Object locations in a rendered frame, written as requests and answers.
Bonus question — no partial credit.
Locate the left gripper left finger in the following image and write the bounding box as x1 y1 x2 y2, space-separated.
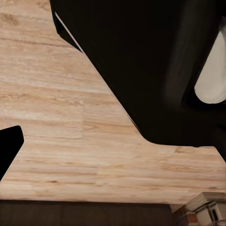
0 125 24 181

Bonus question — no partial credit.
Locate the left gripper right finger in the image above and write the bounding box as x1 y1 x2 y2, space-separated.
211 125 226 162

